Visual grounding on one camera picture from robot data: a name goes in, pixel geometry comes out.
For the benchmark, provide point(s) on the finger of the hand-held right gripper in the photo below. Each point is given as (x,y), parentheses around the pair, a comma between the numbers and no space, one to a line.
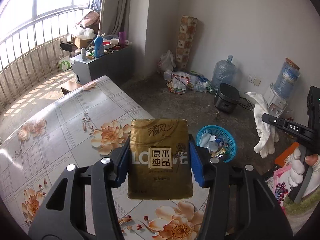
(292,128)

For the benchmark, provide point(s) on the white plastic sack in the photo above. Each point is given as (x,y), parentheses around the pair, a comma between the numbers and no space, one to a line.
(85,33)

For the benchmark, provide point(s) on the white plastic bag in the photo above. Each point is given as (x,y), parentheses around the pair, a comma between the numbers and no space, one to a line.
(166,62)

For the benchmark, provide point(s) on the clear pouch with red trim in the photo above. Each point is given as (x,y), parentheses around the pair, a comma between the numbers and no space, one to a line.
(178,82)

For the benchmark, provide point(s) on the metal balcony railing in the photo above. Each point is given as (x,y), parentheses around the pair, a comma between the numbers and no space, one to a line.
(37,20)

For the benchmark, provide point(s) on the pink bundled bedding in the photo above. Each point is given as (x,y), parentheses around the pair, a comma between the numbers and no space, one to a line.
(90,18)

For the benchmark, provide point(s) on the grey cabinet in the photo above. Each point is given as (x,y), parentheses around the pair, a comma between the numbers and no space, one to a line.
(107,65)

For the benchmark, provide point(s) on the floral patterned roll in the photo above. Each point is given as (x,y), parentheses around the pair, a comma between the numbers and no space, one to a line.
(186,42)

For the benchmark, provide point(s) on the grey curtain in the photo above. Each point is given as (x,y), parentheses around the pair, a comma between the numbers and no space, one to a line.
(120,5)

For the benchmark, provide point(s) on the small wooden stool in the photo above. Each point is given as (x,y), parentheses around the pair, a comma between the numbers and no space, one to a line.
(71,86)

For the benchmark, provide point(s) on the gold tissue pack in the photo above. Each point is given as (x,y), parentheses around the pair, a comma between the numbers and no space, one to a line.
(160,155)

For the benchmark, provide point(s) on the orange box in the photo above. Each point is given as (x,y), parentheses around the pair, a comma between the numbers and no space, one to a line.
(285,155)

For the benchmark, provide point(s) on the person's right hand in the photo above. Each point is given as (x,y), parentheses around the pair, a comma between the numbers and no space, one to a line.
(295,170)

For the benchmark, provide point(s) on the blue detergent bottle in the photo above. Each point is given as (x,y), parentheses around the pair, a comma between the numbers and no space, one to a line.
(98,47)

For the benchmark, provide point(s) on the purple cup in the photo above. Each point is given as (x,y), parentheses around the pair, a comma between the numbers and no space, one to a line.
(122,38)

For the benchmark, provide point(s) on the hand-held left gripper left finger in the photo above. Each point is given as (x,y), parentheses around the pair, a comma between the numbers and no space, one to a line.
(123,165)

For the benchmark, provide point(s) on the small white bottle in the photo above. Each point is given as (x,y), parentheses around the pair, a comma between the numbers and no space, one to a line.
(83,54)

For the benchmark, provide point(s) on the pink cloth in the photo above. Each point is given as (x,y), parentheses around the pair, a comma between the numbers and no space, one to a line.
(280,180)

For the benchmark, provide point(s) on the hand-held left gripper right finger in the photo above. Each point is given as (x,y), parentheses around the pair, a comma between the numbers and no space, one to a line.
(197,165)

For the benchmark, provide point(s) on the white wall socket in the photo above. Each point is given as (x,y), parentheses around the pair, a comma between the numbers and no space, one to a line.
(251,78)

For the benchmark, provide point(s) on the black rice cooker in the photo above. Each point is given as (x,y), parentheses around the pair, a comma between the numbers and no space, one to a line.
(226,97)

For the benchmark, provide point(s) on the large blue water jug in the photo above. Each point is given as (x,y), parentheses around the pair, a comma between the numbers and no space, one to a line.
(223,72)

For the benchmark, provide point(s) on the pile of floor litter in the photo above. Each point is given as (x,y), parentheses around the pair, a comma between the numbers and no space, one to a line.
(197,82)

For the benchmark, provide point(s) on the white cotton glove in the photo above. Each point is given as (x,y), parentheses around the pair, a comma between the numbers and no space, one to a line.
(262,130)

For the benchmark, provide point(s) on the blue plastic mesh basket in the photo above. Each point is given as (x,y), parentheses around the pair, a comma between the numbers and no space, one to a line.
(225,132)

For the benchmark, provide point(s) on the open cardboard box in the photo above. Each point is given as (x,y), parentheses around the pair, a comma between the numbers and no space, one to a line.
(82,43)

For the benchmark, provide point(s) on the white paper bag green print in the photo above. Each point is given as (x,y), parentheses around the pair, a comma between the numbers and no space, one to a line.
(65,63)

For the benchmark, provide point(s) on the green plush clothing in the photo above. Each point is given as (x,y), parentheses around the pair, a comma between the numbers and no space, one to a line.
(300,205)

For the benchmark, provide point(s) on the blue water jug with label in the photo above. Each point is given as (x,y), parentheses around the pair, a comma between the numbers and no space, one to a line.
(286,80)

